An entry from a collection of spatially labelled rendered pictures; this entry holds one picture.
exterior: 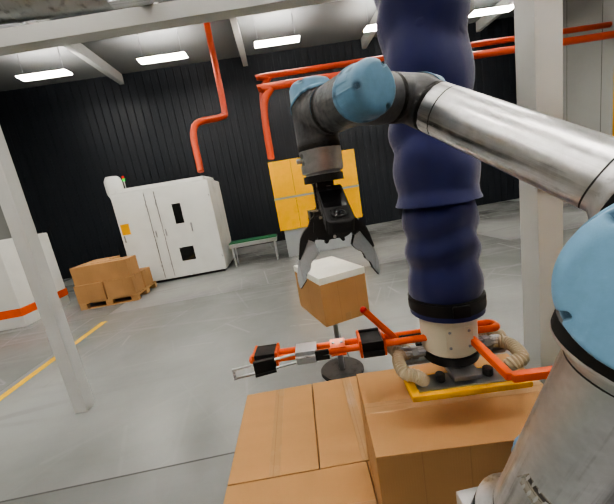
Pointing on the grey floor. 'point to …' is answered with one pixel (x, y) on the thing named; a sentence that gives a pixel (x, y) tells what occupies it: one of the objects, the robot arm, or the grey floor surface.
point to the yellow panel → (298, 203)
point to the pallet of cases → (110, 281)
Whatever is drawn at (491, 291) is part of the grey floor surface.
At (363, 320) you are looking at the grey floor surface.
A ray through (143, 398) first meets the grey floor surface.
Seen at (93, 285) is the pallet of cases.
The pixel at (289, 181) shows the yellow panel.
